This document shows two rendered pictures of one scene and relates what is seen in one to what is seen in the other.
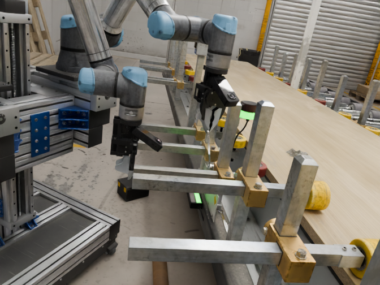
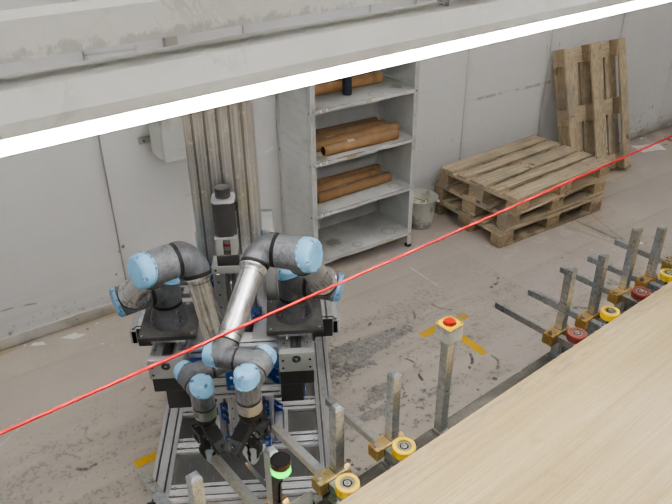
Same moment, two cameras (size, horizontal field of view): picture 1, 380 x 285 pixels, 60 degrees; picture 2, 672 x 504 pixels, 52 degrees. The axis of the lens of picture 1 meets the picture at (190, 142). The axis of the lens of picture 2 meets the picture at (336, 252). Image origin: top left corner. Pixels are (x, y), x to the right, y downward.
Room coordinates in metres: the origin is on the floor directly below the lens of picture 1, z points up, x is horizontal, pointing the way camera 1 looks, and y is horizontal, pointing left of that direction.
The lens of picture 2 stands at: (0.56, -1.52, 2.62)
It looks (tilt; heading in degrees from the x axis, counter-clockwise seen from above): 30 degrees down; 62
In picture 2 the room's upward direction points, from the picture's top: 1 degrees counter-clockwise
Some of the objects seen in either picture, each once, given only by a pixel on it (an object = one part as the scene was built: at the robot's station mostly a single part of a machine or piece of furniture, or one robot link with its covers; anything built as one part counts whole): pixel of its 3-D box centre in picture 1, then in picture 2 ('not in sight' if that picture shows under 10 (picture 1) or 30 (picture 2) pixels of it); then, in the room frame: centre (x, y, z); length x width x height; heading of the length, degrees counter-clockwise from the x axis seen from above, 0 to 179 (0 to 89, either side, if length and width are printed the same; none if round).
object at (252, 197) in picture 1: (249, 185); not in sight; (0.80, -0.18, 0.95); 0.13 x 0.06 x 0.05; 11
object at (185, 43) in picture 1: (181, 71); (562, 314); (2.55, 0.15, 0.92); 0.03 x 0.03 x 0.48; 11
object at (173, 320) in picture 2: not in sight; (168, 310); (1.02, 0.76, 1.09); 0.15 x 0.15 x 0.10
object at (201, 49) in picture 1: (202, 48); (448, 331); (1.82, 0.01, 1.18); 0.07 x 0.07 x 0.08; 11
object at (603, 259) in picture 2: (177, 69); (594, 299); (2.79, 0.20, 0.90); 0.03 x 0.03 x 0.48; 11
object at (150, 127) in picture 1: (180, 130); (365, 431); (1.51, 0.05, 0.82); 0.43 x 0.03 x 0.04; 101
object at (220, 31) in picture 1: (221, 34); (247, 384); (1.05, -0.04, 1.31); 0.09 x 0.08 x 0.11; 45
